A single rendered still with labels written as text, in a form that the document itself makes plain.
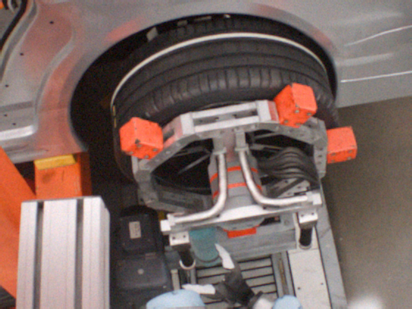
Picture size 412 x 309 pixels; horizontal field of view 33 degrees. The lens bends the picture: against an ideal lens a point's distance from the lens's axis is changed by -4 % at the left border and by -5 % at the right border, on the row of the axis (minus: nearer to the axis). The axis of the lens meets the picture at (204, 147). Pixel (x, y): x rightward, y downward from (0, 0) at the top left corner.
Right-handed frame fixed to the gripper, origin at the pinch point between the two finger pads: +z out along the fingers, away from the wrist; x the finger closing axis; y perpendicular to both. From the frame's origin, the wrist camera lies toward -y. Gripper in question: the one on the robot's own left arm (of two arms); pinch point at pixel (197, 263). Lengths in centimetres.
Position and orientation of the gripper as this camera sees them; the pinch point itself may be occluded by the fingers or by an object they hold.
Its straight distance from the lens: 199.3
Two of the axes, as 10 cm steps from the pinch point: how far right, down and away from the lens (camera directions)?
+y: 1.0, 4.8, 8.7
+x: 5.9, -7.4, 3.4
